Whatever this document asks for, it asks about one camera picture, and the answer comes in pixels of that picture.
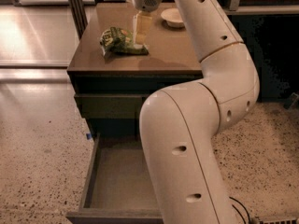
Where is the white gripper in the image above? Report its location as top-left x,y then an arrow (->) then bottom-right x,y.
126,0 -> 163,45

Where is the green jalapeno chip bag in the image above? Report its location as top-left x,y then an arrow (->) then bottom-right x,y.
100,27 -> 149,56

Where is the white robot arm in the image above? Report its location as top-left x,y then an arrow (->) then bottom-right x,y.
132,0 -> 260,224

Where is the brown drawer cabinet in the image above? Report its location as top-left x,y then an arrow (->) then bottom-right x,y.
67,3 -> 202,138

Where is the closed upper drawer front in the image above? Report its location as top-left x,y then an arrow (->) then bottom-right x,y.
75,94 -> 146,119

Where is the open lower drawer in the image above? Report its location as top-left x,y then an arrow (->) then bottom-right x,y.
66,135 -> 163,224

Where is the white ceramic bowl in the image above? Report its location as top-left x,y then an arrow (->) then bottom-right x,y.
161,8 -> 184,28

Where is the blue tape piece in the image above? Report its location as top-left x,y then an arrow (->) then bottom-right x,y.
86,133 -> 93,140

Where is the dark metal post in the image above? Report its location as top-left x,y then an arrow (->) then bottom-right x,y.
68,0 -> 88,38

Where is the black cable on floor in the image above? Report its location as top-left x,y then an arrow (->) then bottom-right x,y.
229,196 -> 252,224

